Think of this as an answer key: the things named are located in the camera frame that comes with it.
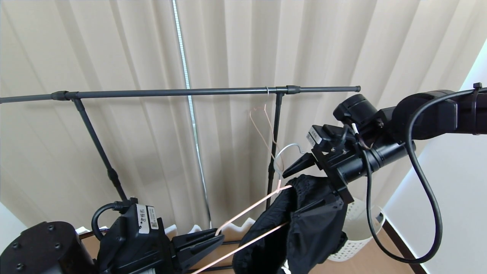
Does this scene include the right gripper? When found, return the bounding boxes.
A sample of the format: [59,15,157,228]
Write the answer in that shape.
[282,139,415,220]

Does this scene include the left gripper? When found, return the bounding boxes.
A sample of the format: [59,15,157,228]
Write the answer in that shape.
[142,228,225,274]

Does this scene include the pink clothes hanger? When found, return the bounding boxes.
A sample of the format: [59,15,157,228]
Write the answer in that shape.
[190,143,306,274]
[249,105,285,172]

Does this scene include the black shorts with white cord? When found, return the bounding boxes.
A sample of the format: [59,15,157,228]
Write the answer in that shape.
[232,174,349,274]

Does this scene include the white laundry basket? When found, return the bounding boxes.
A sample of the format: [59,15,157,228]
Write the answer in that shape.
[327,198,385,262]

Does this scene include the black clothes rack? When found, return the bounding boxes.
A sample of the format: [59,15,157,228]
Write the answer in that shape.
[0,85,361,274]

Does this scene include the beige curtain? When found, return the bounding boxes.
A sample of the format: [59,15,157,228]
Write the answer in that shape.
[0,0,487,237]

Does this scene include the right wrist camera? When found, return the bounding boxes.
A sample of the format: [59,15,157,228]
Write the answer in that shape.
[307,124,357,153]

